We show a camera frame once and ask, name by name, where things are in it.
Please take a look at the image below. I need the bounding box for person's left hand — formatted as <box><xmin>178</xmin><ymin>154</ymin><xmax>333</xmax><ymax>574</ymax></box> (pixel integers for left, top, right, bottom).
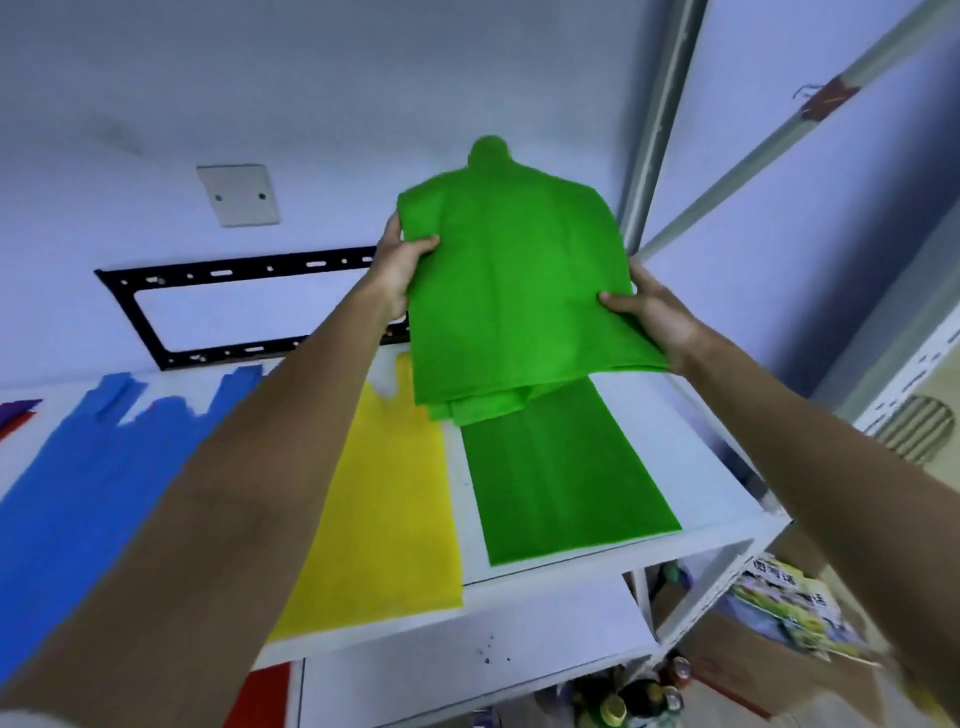
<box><xmin>358</xmin><ymin>213</ymin><xmax>441</xmax><ymax>323</ymax></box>

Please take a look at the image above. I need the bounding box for person's right hand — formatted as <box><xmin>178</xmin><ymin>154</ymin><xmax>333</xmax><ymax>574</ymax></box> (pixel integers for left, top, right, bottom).
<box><xmin>598</xmin><ymin>259</ymin><xmax>708</xmax><ymax>377</ymax></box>

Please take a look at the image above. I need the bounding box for green non-woven bag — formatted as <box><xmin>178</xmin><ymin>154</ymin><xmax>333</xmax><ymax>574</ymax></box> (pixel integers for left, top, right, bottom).
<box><xmin>458</xmin><ymin>374</ymin><xmax>684</xmax><ymax>568</ymax></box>
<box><xmin>395</xmin><ymin>135</ymin><xmax>671</xmax><ymax>429</ymax></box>

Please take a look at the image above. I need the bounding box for person's right forearm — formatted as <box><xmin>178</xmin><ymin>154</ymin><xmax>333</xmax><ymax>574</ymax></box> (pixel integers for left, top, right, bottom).
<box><xmin>677</xmin><ymin>319</ymin><xmax>960</xmax><ymax>723</ymax></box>

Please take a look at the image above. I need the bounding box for person's left forearm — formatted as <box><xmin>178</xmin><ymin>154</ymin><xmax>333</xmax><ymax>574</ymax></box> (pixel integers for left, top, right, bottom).
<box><xmin>0</xmin><ymin>283</ymin><xmax>411</xmax><ymax>728</ymax></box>

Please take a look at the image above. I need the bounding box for flat green non-woven bag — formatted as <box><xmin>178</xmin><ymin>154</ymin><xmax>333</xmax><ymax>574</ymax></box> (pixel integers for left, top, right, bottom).
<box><xmin>458</xmin><ymin>374</ymin><xmax>684</xmax><ymax>568</ymax></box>

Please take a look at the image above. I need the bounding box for white desk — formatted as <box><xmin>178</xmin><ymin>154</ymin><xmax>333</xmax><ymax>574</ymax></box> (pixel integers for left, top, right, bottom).
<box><xmin>0</xmin><ymin>348</ymin><xmax>793</xmax><ymax>728</ymax></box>

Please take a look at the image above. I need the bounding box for yellow non-woven bag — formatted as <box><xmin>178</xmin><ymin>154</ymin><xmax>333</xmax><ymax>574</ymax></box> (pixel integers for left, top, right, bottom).
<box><xmin>267</xmin><ymin>350</ymin><xmax>467</xmax><ymax>643</ymax></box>

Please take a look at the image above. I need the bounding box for white appliance with vent grille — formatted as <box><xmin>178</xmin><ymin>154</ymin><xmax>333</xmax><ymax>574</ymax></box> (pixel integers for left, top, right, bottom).
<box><xmin>853</xmin><ymin>298</ymin><xmax>960</xmax><ymax>492</ymax></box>

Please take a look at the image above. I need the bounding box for white sliding keyboard tray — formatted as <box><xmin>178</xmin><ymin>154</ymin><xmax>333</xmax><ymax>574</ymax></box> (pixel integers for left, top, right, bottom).
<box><xmin>297</xmin><ymin>573</ymin><xmax>662</xmax><ymax>728</ymax></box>

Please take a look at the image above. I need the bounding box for brown cardboard box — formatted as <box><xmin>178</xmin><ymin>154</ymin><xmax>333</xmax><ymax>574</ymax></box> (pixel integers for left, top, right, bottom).
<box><xmin>651</xmin><ymin>523</ymin><xmax>905</xmax><ymax>723</ymax></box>

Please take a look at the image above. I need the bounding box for dark bottle with silver cap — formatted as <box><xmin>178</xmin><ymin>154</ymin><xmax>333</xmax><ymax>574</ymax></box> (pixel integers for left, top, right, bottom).
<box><xmin>624</xmin><ymin>677</ymin><xmax>686</xmax><ymax>728</ymax></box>

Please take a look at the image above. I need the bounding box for blue non-woven bag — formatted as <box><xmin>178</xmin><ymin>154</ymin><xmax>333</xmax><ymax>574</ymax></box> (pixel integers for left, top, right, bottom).
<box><xmin>0</xmin><ymin>363</ymin><xmax>266</xmax><ymax>685</ymax></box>

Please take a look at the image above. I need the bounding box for dark bottle with yellow cap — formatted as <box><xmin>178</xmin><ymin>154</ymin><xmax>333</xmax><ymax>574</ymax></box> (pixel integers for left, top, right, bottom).
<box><xmin>577</xmin><ymin>686</ymin><xmax>633</xmax><ymax>728</ymax></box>

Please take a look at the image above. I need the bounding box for purple non-woven bag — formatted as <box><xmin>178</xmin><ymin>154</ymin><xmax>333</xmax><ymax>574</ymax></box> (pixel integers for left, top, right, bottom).
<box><xmin>0</xmin><ymin>398</ymin><xmax>44</xmax><ymax>433</ymax></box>

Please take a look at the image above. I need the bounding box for white blank wall plate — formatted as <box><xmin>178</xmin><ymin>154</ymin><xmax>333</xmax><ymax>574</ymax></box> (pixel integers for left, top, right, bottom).
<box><xmin>195</xmin><ymin>162</ymin><xmax>282</xmax><ymax>229</ymax></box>

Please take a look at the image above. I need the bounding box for grey vertical wall pipe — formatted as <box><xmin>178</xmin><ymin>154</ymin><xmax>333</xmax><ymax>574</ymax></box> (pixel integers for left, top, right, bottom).
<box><xmin>615</xmin><ymin>0</ymin><xmax>711</xmax><ymax>257</ymax></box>

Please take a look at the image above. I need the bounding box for grey slanted wall pipe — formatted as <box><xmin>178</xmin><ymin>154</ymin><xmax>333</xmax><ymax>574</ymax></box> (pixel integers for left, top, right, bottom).
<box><xmin>635</xmin><ymin>0</ymin><xmax>960</xmax><ymax>264</ymax></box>

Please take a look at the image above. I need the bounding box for black metal wall mount bracket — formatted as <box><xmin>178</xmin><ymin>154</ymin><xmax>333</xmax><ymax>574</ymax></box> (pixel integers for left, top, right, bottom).
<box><xmin>93</xmin><ymin>245</ymin><xmax>413</xmax><ymax>373</ymax></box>

